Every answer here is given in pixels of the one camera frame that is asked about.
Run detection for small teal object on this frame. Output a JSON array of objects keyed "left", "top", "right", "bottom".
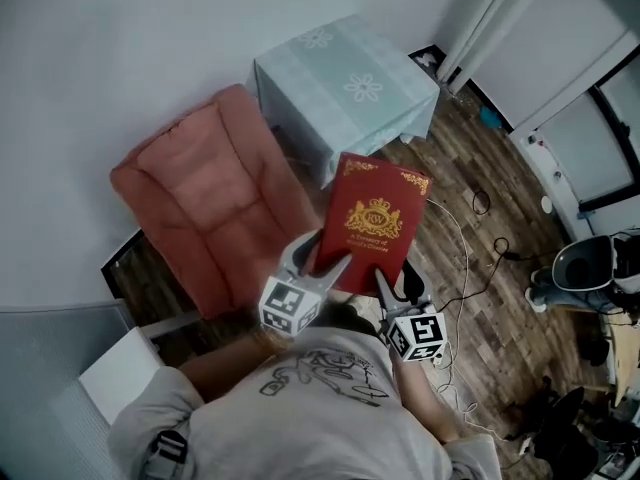
[{"left": 478, "top": 104, "right": 505, "bottom": 130}]

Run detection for person's right forearm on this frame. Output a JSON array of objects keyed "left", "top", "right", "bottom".
[{"left": 393, "top": 357, "right": 470, "bottom": 445}]

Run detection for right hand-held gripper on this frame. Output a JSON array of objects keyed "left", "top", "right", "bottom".
[{"left": 373, "top": 262, "right": 448, "bottom": 365}]

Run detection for light wooden board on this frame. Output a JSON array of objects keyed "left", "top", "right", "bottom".
[{"left": 598, "top": 311, "right": 640, "bottom": 405}]

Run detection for person's left forearm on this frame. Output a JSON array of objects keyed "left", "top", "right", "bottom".
[{"left": 177, "top": 335, "right": 279, "bottom": 405}]

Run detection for light blue covered side table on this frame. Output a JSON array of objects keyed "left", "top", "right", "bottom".
[{"left": 244, "top": 13, "right": 442, "bottom": 190}]

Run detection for white round appliance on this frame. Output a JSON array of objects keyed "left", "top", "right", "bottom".
[{"left": 551, "top": 232, "right": 640, "bottom": 295}]

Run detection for black chair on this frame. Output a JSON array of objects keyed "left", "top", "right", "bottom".
[{"left": 503, "top": 374, "right": 640, "bottom": 480}]

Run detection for white pipe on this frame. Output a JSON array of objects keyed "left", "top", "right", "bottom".
[
  {"left": 448, "top": 0, "right": 534, "bottom": 90},
  {"left": 438, "top": 0, "right": 517, "bottom": 78}
]

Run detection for person's black trousers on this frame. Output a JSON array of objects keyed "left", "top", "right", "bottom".
[{"left": 319, "top": 299, "right": 382, "bottom": 335}]

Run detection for black cable with plug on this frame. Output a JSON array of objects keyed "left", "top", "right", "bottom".
[{"left": 438, "top": 236, "right": 557, "bottom": 315}]

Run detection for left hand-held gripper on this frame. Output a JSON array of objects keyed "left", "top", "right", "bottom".
[{"left": 257, "top": 231, "right": 354, "bottom": 337}]

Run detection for brown bead bracelet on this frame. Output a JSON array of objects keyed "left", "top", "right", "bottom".
[{"left": 253, "top": 326, "right": 290, "bottom": 355}]

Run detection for black strap buckle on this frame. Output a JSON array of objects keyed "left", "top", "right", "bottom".
[{"left": 148, "top": 429, "right": 190, "bottom": 468}]

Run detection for white glass-door cabinet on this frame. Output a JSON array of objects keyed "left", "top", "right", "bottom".
[{"left": 508, "top": 31, "right": 640, "bottom": 242}]

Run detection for person's grey printed t-shirt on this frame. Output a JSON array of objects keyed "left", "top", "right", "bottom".
[{"left": 106, "top": 307, "right": 507, "bottom": 480}]

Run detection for plain white side table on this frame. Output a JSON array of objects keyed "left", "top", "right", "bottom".
[{"left": 77, "top": 326, "right": 167, "bottom": 427}]

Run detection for pink cushioned armchair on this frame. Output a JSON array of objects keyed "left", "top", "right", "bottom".
[{"left": 109, "top": 83, "right": 327, "bottom": 320}]

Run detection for red book with gold crest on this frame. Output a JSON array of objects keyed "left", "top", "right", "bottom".
[{"left": 312, "top": 151, "right": 433, "bottom": 297}]

